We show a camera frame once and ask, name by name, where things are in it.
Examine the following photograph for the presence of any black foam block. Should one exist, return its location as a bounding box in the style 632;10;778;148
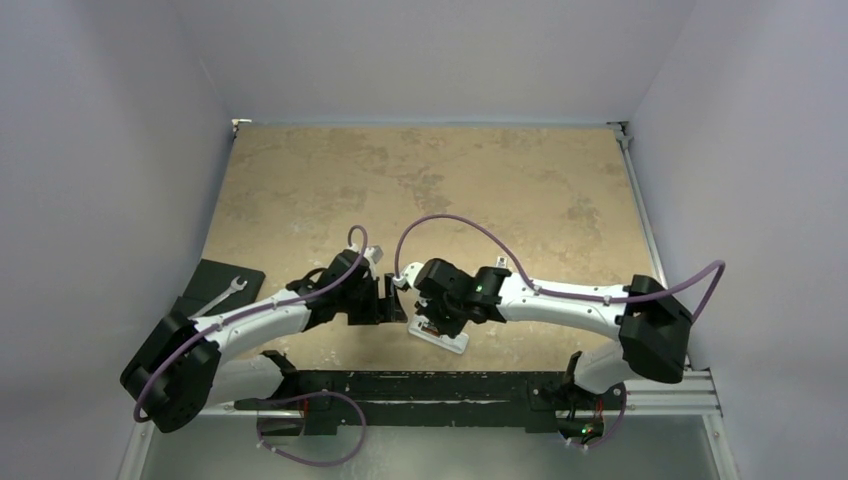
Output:
171;259;266;317

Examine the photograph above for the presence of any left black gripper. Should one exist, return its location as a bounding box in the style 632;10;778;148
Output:
337;272;405;324

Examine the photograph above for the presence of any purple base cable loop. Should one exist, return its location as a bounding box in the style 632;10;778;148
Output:
255;389;367;469

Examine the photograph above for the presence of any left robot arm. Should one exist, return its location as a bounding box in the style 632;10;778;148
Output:
119;247;407;433

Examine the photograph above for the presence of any white remote control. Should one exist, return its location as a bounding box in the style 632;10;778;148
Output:
407;316;469;355

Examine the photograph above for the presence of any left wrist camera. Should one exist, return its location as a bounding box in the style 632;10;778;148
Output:
364;245;384;278

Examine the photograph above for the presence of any silver open-end wrench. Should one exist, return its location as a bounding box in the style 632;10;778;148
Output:
190;276;248;319

